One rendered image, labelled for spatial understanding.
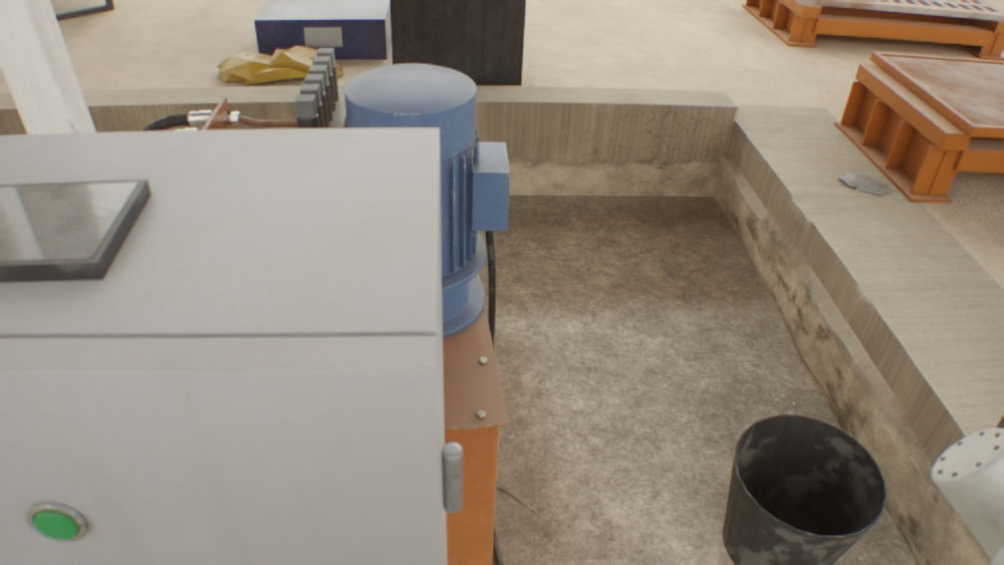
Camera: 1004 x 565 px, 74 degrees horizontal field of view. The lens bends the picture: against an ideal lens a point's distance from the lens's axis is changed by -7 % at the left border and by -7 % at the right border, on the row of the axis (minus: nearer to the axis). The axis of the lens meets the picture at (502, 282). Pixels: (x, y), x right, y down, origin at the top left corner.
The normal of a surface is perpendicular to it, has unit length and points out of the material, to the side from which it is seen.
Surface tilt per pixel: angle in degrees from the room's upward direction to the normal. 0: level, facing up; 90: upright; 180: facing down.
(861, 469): 81
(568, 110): 90
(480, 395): 0
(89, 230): 0
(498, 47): 90
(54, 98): 91
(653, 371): 0
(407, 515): 90
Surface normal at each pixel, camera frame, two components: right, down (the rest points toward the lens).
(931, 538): -0.99, -0.04
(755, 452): 0.44, 0.43
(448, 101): 0.30, -0.56
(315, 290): 0.04, -0.80
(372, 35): 0.07, 0.60
